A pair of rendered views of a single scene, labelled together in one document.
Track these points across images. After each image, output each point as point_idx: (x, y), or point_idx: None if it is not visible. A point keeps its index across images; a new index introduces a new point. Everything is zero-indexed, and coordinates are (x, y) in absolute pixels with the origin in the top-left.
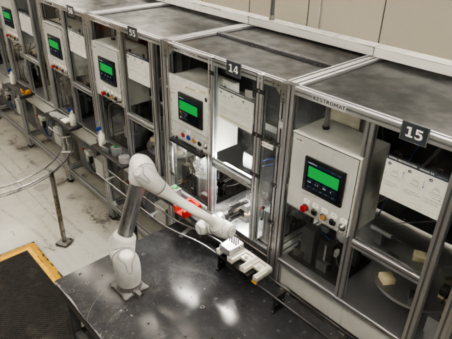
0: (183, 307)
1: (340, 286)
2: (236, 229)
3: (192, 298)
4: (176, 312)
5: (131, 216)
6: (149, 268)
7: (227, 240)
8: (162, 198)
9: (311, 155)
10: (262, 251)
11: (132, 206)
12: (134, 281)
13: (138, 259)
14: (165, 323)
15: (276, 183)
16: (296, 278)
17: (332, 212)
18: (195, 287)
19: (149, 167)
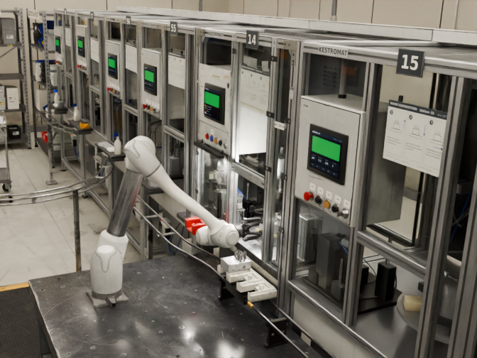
0: (158, 323)
1: (348, 305)
2: (250, 251)
3: (173, 317)
4: (147, 327)
5: (122, 208)
6: (139, 285)
7: (231, 256)
8: (179, 217)
9: (316, 122)
10: (273, 275)
11: (125, 196)
12: (110, 285)
13: (120, 258)
14: (130, 334)
15: (287, 174)
16: (309, 311)
17: (336, 194)
18: (183, 309)
19: (144, 143)
